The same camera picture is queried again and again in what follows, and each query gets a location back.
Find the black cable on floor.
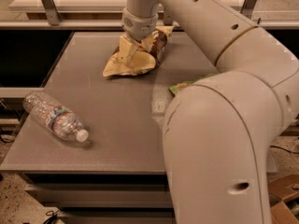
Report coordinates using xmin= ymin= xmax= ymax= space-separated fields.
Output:
xmin=270 ymin=144 xmax=299 ymax=156

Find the green coconut crunch snack bag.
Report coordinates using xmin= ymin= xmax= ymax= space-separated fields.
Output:
xmin=168 ymin=74 xmax=216 ymax=95

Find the grey table drawer unit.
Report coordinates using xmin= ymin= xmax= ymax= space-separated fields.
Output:
xmin=22 ymin=173 xmax=177 ymax=224

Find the metal frame rail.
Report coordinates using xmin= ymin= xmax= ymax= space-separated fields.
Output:
xmin=0 ymin=0 xmax=299 ymax=29

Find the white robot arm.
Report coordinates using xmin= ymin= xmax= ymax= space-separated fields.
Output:
xmin=122 ymin=0 xmax=298 ymax=224

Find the brown cardboard box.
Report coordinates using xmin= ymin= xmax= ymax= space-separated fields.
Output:
xmin=268 ymin=175 xmax=299 ymax=224

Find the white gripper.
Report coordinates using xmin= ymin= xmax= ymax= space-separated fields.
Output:
xmin=120 ymin=7 xmax=159 ymax=62

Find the brown and yellow chip bag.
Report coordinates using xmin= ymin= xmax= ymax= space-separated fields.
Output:
xmin=103 ymin=26 xmax=174 ymax=77

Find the clear plastic water bottle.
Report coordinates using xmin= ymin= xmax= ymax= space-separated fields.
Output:
xmin=23 ymin=91 xmax=89 ymax=143

